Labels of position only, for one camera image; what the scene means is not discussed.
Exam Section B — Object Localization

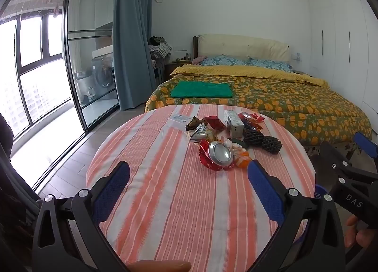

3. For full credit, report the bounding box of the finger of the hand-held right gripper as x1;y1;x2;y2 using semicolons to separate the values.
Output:
353;132;378;172
320;141;359;190

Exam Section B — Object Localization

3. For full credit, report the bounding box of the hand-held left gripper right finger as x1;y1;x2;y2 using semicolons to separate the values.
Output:
246;159;346;272

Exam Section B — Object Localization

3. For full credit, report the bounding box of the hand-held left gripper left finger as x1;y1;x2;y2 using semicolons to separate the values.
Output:
32;160;132;272

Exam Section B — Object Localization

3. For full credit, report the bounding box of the black foam net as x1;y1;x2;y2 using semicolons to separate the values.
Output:
243;128;281;154

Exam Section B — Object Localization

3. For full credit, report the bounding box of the white snack packet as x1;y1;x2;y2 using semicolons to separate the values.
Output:
190;124;217;142

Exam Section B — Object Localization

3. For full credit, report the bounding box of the person's right hand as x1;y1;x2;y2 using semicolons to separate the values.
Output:
345;215;378;249

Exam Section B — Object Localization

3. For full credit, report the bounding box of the person's left hand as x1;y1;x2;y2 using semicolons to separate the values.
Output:
125;261;192;272

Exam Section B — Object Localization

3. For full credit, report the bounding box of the orange snack wrapper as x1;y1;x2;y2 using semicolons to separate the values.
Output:
236;148;252;170

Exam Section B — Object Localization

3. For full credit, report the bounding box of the crushed red drink can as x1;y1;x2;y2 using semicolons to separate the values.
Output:
198;139;237;171

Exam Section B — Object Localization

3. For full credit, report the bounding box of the orange striped tablecloth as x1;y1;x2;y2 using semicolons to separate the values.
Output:
86;104;316;272

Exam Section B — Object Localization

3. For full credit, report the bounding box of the bed with floral quilt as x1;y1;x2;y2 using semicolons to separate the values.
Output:
145;65;373;147

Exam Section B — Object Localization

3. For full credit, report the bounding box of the white carton box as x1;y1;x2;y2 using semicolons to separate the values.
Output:
223;109;245;138

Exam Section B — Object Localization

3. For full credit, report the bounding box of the bright red candy wrapper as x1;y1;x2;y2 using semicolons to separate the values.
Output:
239;111;265;131

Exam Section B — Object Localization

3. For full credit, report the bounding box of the dark red snack wrapper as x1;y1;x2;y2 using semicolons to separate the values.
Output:
204;115;224;132

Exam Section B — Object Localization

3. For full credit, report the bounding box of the dark grey curtain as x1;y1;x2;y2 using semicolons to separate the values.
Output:
0;112;42;233

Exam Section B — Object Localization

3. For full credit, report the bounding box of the dark brown snack wrapper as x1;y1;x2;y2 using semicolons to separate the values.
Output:
185;116;205;131

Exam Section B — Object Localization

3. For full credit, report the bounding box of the white paper card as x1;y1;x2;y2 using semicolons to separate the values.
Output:
168;114;191;123

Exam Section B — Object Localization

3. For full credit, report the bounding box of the white wardrobe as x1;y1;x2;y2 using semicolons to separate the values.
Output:
306;0;378;138

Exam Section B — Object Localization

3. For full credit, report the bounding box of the blue floral pillow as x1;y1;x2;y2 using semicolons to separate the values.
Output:
202;56;250;67
249;57;293;73

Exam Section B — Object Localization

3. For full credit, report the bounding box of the washing machine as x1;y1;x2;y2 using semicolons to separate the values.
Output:
91;56;114;90

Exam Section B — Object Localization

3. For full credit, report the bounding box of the green folded cloth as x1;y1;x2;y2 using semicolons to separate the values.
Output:
170;81;234;99

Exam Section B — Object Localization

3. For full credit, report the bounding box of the dark wooden nightstand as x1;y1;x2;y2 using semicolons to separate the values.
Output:
164;61;193;84

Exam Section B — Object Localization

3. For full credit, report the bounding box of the cream padded headboard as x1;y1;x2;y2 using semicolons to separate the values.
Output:
197;34;291;62

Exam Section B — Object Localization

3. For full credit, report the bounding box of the black framed glass sliding door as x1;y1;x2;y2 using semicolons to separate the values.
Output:
63;0;120;134

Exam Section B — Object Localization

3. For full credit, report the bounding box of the pile of clothes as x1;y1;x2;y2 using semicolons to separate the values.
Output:
148;35;172;60

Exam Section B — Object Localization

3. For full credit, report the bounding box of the grey-blue curtain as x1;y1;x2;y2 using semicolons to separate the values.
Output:
112;0;157;111

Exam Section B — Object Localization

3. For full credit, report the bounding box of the black framed window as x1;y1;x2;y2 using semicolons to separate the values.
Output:
0;13;70;140

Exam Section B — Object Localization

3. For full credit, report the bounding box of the ceiling clothes drying rack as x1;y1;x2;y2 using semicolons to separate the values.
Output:
9;0;64;16

